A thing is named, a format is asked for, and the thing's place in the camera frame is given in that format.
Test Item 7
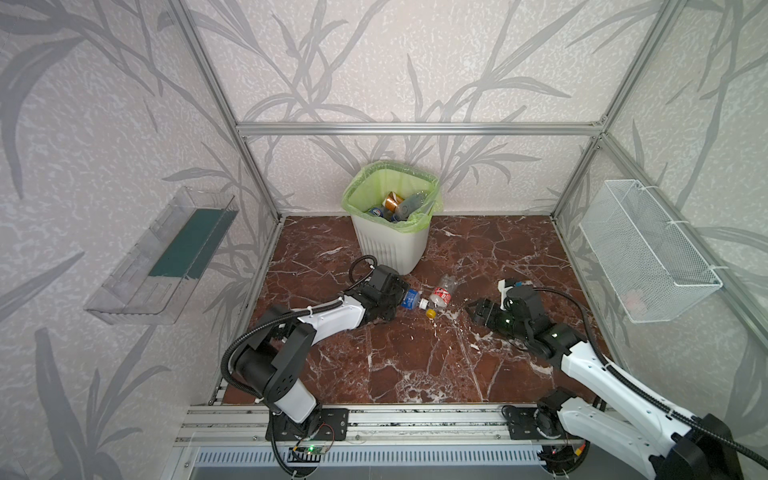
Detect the green bin liner bag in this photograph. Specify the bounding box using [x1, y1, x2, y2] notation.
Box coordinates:
[341, 161, 443, 234]

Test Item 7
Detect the clear bottle red label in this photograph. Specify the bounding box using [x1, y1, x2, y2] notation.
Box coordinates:
[425, 275, 459, 319]

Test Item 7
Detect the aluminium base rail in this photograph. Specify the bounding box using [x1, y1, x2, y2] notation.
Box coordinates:
[172, 404, 587, 473]

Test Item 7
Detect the white plastic trash bin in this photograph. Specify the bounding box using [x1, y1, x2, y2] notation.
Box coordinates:
[352, 216, 430, 275]

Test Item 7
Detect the clear acrylic wall shelf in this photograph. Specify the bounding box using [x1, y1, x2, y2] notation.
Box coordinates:
[84, 187, 239, 325]

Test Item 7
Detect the soda water bottle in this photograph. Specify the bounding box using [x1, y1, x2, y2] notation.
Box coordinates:
[393, 191, 427, 222]

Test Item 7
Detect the white wire mesh basket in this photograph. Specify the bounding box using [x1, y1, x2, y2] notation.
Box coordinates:
[580, 179, 723, 324]

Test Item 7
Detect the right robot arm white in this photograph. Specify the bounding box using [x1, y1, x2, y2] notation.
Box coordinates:
[466, 281, 744, 479]

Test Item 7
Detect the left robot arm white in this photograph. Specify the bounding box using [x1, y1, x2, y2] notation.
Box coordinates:
[220, 265, 409, 435]

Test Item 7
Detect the brown Nescafe bottle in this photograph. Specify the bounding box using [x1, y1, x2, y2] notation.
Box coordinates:
[382, 192, 404, 214]

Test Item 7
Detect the aluminium frame profile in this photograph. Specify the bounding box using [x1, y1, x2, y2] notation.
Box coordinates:
[157, 1, 767, 347]

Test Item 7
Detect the green circuit board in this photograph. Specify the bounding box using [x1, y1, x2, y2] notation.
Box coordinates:
[290, 443, 332, 461]

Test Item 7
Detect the small water bottle white cap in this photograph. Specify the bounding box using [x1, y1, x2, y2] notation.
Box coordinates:
[401, 289, 429, 311]

